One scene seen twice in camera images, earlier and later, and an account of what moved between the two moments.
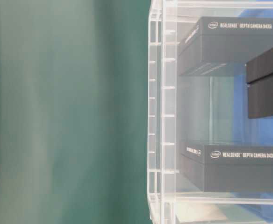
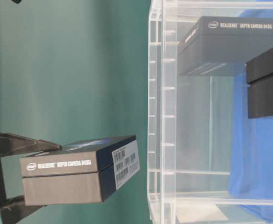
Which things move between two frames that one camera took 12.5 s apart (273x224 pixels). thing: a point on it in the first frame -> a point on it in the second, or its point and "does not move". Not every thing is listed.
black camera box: (219, 168) -> (82, 172)
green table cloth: (67, 92) does not move
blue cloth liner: (265, 131) does not move
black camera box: (266, 77) does not move
